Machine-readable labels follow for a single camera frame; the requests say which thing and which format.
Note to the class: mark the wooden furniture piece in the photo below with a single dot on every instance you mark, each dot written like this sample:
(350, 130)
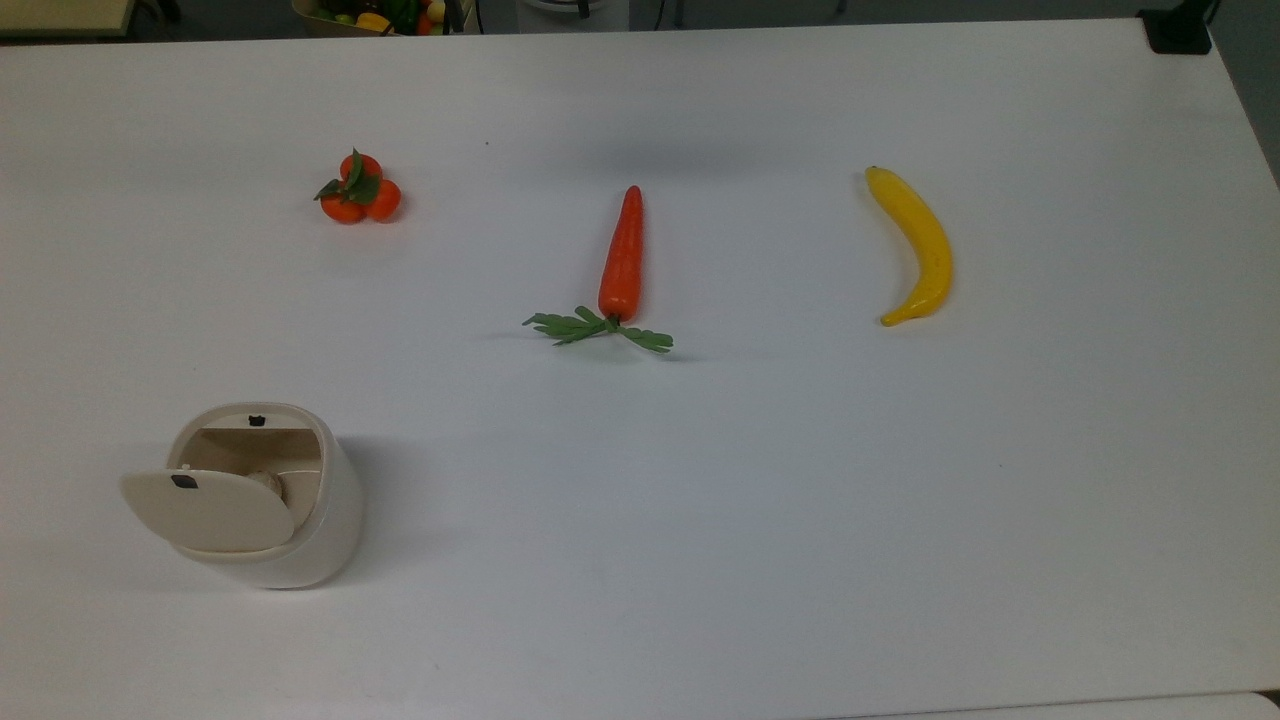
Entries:
(60, 15)

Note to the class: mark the orange toy carrot green leaves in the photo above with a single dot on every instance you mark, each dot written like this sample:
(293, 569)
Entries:
(622, 255)

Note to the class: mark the cream plastic garbage bin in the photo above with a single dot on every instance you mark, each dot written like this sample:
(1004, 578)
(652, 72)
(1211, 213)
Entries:
(335, 520)

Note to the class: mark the black table clamp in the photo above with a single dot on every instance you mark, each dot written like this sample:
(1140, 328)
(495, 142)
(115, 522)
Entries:
(1176, 30)

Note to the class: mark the basket of toy fruit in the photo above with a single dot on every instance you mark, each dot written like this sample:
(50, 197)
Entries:
(385, 15)

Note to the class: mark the cream hinged bin lid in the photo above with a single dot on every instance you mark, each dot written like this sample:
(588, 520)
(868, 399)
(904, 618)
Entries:
(215, 510)

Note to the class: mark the orange tangerine cluster with leaves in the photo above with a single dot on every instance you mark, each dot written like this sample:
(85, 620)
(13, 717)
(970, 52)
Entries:
(362, 190)

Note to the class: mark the yellow toy banana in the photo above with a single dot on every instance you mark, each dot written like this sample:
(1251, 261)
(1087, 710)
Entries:
(925, 245)

